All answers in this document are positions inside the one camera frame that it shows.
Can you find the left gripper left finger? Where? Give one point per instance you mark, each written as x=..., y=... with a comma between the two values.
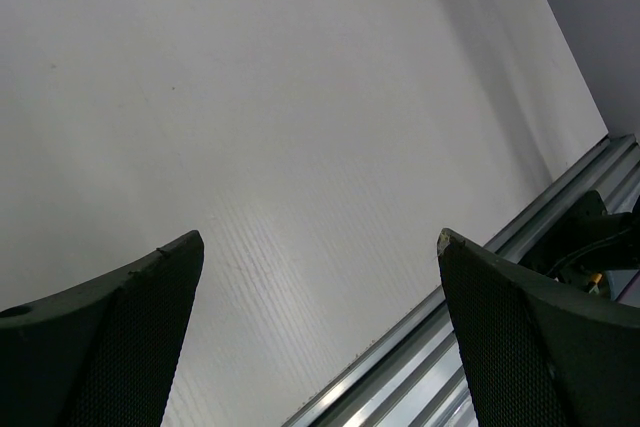
x=104, y=352

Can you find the aluminium mounting rail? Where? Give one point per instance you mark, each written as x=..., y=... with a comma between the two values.
x=413, y=375

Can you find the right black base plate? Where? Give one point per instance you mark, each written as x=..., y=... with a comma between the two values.
x=585, y=245

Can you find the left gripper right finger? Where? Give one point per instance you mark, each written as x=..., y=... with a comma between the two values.
x=536, y=352

